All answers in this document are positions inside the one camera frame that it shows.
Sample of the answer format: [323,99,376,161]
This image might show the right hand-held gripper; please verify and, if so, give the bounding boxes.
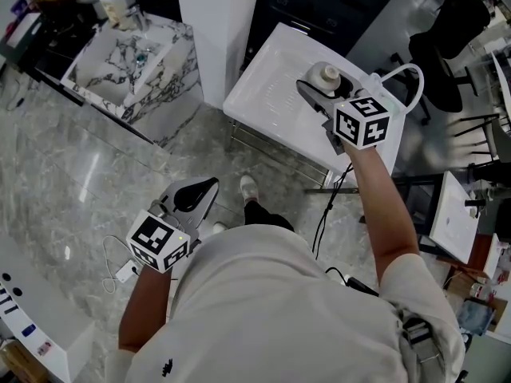
[295,75,390,156]

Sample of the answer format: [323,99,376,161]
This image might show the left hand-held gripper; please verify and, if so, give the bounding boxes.
[125,176,220,274]

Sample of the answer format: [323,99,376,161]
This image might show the person's right forearm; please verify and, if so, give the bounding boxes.
[345,144,421,290]

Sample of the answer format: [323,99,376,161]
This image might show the person's left forearm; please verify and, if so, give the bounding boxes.
[118,265,173,353]

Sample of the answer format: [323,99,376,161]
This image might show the white ceramic washboard sink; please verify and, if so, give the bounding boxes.
[222,22,404,185]

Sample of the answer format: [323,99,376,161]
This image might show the marble pattern sink basin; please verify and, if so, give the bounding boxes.
[59,12,200,148]

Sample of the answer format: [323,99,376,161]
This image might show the white soap dispenser bottle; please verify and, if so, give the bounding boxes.
[98,0,129,28]

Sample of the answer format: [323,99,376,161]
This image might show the person's black trousers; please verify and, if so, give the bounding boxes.
[242,199,295,231]

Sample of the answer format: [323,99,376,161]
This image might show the metal rack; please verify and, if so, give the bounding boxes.
[227,120,333,187]

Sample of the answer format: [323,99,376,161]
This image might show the black office chair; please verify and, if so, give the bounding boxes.
[389,0,492,126]

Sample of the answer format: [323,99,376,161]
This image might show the person's white shirt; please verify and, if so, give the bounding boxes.
[105,223,467,383]

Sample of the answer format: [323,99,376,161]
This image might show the white basin with black faucet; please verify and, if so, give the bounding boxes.
[429,171,481,265]

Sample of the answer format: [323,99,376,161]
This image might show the black faucet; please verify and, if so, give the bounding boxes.
[464,198,485,219]

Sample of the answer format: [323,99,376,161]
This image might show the chrome faucet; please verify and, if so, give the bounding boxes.
[125,8,149,32]

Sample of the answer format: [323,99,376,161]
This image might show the brown cardboard box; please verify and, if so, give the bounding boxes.
[0,339,49,383]

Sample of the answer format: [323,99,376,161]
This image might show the white faucet with hose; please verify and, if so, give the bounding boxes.
[361,62,426,114]

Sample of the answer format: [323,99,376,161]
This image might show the white power adapter with cable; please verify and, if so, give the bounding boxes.
[101,235,141,294]

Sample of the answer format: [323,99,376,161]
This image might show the black cable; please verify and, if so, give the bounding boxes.
[312,161,361,261]

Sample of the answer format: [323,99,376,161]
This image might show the black frame stand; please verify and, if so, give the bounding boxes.
[393,172,445,255]

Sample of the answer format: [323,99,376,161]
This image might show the grey shoulder strap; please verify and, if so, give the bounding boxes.
[398,315,449,383]

